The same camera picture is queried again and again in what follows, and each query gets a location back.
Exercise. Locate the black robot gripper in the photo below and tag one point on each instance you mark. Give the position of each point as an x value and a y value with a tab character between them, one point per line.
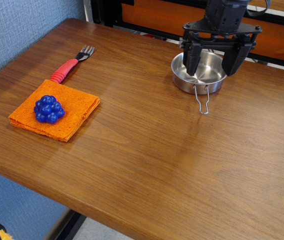
220	29

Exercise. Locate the silver metal pan with handle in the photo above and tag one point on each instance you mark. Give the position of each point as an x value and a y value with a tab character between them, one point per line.
208	78

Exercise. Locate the orange folded cloth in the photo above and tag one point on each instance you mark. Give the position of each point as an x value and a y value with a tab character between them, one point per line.
78	106

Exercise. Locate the blue toy berry cluster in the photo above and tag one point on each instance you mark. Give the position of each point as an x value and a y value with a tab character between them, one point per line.
48	110

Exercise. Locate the black table leg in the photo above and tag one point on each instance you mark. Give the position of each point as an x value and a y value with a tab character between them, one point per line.
66	226

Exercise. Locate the black metal frame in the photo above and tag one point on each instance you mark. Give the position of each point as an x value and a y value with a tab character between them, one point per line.
109	12

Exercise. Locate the red handled black fork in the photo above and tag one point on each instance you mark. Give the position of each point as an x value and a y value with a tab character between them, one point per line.
60	74

